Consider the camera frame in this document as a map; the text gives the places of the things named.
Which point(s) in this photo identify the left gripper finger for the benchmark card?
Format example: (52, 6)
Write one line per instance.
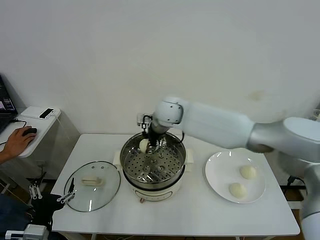
(35, 192)
(65, 197)

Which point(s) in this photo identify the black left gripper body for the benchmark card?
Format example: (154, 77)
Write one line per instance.
(43, 207)

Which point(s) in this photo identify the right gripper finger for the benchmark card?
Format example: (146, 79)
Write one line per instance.
(154, 149)

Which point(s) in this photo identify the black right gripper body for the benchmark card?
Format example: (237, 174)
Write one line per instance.
(153, 135)

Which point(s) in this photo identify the white steamed baozi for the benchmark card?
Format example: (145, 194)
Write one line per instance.
(144, 146)
(248, 172)
(238, 190)

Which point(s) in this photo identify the black computer mouse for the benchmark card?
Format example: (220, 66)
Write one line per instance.
(31, 131)

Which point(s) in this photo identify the person's forearm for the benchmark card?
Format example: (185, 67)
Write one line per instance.
(3, 157)

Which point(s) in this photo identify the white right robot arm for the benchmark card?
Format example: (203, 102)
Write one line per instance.
(220, 125)

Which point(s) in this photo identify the stainless steel steamer basket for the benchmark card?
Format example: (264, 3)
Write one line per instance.
(177, 152)

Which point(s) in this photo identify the person's hand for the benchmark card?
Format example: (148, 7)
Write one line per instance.
(17, 143)

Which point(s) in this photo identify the blue jeans leg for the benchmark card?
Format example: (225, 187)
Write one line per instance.
(12, 212)

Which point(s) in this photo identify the cream electric pot base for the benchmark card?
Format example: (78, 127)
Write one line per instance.
(155, 193)

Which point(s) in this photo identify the white round plate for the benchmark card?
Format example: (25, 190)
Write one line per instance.
(220, 180)

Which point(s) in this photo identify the small black and white device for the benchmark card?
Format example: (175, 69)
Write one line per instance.
(47, 113)

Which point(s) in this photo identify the flat white box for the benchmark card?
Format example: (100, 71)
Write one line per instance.
(30, 112)

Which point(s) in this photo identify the black laptop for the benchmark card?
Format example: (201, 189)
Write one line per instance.
(6, 107)

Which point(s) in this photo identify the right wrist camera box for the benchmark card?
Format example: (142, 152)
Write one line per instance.
(143, 120)

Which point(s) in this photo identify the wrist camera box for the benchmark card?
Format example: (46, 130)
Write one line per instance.
(143, 120)
(36, 232)

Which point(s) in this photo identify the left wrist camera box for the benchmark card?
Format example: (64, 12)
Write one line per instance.
(36, 232)

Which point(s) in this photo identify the white wall socket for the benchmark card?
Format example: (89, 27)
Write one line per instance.
(41, 164)

